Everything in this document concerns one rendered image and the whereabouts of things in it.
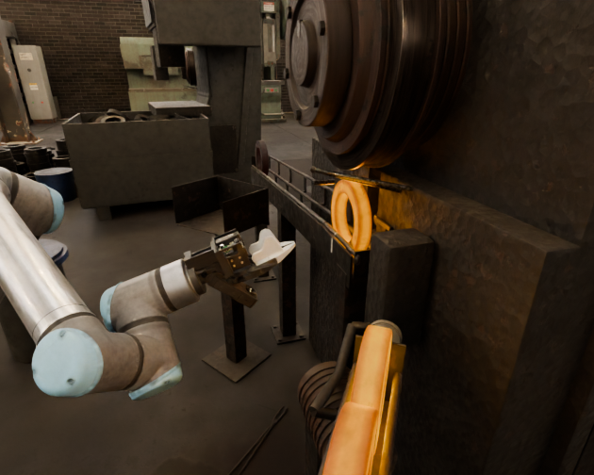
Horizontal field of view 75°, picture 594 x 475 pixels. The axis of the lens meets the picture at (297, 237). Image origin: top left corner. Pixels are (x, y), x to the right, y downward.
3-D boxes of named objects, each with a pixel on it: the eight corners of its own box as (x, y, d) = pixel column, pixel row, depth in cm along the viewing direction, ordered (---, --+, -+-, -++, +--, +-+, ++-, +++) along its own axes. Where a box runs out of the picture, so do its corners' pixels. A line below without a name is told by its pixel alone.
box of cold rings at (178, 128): (204, 183, 401) (195, 104, 369) (217, 207, 330) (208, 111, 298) (94, 193, 368) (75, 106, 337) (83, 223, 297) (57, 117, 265)
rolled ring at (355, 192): (361, 192, 83) (375, 190, 83) (332, 171, 99) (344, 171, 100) (355, 268, 90) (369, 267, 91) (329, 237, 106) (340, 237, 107)
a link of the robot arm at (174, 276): (180, 318, 73) (180, 291, 81) (205, 307, 73) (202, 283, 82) (158, 281, 69) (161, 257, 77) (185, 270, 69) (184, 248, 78)
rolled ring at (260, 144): (260, 141, 182) (268, 141, 182) (254, 139, 198) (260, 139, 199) (263, 180, 188) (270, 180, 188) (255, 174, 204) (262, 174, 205)
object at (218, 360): (230, 331, 174) (217, 175, 145) (273, 355, 159) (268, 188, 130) (193, 354, 160) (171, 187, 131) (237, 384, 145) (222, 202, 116)
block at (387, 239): (404, 323, 87) (418, 224, 77) (424, 345, 80) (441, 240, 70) (361, 331, 84) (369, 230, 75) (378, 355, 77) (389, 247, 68)
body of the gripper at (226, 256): (244, 241, 71) (182, 267, 70) (259, 278, 75) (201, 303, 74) (239, 226, 78) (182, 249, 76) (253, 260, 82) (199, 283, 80)
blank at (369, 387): (396, 309, 54) (371, 305, 55) (384, 376, 40) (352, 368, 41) (385, 400, 59) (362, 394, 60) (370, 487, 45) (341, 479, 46)
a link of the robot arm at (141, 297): (125, 343, 76) (115, 298, 80) (186, 318, 77) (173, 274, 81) (100, 335, 67) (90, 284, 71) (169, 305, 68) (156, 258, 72)
